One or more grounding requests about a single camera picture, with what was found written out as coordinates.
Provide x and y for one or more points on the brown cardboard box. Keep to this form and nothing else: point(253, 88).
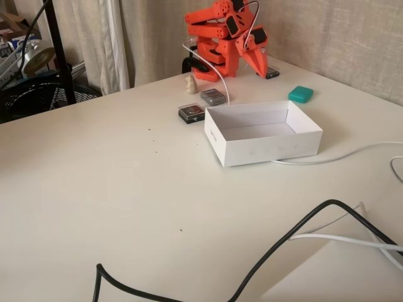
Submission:
point(15, 22)

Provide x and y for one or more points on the silver desk lamp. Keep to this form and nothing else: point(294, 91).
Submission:
point(36, 56)

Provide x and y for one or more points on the orange gripper black servo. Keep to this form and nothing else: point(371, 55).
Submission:
point(254, 51)

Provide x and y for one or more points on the black square coin case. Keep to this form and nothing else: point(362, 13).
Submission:
point(191, 112)

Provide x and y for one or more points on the white cardboard bin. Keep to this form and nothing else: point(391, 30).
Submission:
point(267, 148)

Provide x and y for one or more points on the grey plastic case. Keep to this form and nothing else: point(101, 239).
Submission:
point(213, 97)

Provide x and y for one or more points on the green cube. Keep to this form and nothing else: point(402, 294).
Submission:
point(300, 93)

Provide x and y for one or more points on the white sheer curtain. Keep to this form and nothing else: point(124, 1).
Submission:
point(113, 47)

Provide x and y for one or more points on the black table clamp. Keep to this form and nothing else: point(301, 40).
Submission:
point(189, 64)

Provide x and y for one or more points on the beige small figurine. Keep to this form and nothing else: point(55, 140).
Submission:
point(190, 85)

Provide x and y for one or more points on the black pole stand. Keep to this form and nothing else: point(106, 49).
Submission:
point(60, 47)

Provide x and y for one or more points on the white blue printed box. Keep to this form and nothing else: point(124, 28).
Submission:
point(14, 44)

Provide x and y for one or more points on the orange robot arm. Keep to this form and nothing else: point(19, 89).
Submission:
point(207, 31)

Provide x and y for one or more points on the black fan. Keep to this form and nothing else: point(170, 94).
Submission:
point(34, 94)

